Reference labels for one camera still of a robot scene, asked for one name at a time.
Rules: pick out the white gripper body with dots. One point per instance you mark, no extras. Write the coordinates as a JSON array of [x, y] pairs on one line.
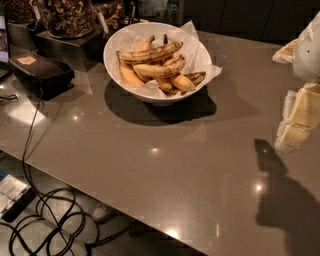
[[308, 55]]

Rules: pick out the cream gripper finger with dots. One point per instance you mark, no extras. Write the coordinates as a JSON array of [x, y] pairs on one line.
[[285, 54], [301, 114]]

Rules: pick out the white ceramic bowl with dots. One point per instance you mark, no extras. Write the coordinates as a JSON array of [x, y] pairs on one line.
[[156, 63]]

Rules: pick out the dark overripe banana right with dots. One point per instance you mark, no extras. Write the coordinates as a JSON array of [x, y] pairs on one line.
[[196, 77]]

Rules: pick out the front right yellow banana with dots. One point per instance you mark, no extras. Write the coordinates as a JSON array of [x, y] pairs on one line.
[[183, 83]]

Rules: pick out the middle spotted banana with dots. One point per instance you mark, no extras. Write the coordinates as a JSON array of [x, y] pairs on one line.
[[169, 69]]

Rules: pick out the spotted banana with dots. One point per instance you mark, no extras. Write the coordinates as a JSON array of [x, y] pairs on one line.
[[169, 69], [150, 55]]

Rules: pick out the small lower centre banana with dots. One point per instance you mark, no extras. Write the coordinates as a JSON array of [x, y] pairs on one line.
[[164, 84]]

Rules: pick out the top spotted banana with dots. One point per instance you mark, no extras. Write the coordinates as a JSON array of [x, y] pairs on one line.
[[150, 55]]

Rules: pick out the upright back banana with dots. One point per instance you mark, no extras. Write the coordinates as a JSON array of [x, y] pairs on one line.
[[145, 45]]

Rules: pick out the left orange-yellow banana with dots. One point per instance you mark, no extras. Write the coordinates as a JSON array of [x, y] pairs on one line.
[[127, 73]]

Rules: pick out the white paper liner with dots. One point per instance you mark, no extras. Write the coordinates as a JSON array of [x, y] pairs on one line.
[[196, 56]]

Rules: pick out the background snack container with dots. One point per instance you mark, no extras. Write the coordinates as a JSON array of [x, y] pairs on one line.
[[115, 14]]

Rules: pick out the dark metal stand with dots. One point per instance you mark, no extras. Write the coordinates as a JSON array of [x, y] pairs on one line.
[[80, 53]]

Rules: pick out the glass jar of nuts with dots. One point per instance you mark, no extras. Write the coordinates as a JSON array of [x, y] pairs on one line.
[[67, 19]]

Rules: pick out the black box device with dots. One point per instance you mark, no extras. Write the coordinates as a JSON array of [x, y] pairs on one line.
[[42, 76]]

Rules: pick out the left jar of nuts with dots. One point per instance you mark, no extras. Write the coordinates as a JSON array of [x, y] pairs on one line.
[[18, 11]]

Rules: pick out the tablet screen at left edge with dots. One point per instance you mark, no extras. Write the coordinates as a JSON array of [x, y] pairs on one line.
[[5, 70]]

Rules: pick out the checkered box on floor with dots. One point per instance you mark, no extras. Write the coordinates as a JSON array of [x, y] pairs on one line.
[[15, 196]]

